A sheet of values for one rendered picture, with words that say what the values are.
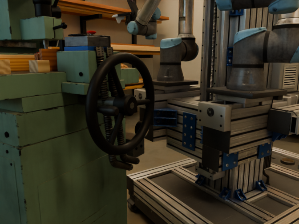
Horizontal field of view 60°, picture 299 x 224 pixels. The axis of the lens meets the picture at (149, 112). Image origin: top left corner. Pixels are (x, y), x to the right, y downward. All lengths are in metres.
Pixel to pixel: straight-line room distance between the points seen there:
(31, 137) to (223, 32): 0.92
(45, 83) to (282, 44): 0.79
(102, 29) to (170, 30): 1.23
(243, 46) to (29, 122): 0.78
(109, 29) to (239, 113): 3.42
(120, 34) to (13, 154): 3.72
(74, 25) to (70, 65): 3.08
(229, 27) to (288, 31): 0.35
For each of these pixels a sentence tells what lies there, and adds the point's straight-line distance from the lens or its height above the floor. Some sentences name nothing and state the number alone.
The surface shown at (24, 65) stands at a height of 0.92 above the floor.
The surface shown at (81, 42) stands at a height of 0.98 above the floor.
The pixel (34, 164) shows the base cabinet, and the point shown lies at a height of 0.65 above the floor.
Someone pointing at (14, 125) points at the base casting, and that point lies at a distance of 0.75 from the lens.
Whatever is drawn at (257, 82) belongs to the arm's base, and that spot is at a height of 0.85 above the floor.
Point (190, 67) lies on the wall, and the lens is 4.43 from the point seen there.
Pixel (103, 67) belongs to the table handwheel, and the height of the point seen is 0.92.
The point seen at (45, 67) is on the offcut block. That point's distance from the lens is 0.78.
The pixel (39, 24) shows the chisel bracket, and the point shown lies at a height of 1.05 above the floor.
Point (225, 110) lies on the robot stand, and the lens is 0.94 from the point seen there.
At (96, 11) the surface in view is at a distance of 3.56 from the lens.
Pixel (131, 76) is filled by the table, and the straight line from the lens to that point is 1.04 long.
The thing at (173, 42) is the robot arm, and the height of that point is 1.02.
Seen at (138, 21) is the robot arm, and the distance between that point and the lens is 1.60.
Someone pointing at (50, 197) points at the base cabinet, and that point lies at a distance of 0.86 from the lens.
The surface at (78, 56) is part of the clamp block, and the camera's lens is 0.77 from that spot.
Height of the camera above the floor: 0.94
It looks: 12 degrees down
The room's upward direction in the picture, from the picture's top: straight up
